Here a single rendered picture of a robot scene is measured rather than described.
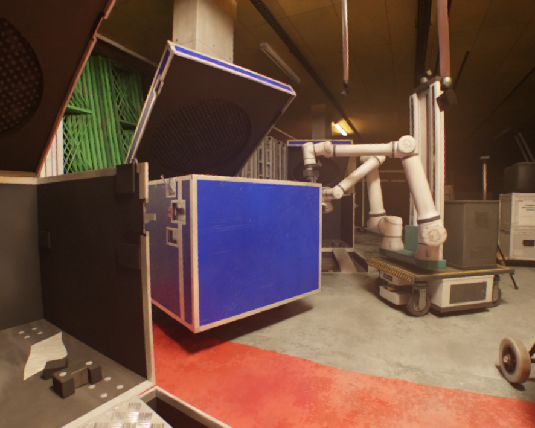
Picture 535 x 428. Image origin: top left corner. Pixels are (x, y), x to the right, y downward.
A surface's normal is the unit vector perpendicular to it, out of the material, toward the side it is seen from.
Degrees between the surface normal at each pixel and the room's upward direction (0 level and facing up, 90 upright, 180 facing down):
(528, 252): 90
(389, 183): 90
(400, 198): 90
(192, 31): 90
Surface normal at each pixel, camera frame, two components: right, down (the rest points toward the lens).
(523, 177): -0.47, 0.07
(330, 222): -0.07, 0.04
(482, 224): 0.15, 0.04
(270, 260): 0.68, 0.03
